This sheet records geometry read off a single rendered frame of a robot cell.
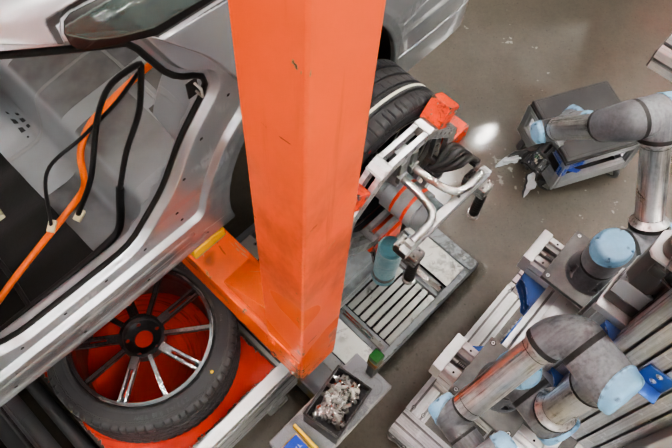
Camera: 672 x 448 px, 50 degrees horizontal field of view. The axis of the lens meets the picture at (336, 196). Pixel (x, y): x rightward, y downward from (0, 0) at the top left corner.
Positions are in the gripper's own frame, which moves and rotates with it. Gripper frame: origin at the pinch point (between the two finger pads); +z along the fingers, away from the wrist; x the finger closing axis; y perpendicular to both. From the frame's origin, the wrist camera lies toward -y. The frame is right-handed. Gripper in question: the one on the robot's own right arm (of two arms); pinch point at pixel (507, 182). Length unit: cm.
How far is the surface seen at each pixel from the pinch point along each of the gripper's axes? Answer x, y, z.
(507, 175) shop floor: 34, -89, -27
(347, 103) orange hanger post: -77, 118, 44
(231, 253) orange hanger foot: -49, -15, 84
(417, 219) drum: -18.4, 11.1, 33.2
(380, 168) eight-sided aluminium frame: -42, 24, 32
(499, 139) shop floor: 22, -101, -40
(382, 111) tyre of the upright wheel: -53, 20, 19
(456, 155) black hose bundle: -25.7, 17.0, 11.1
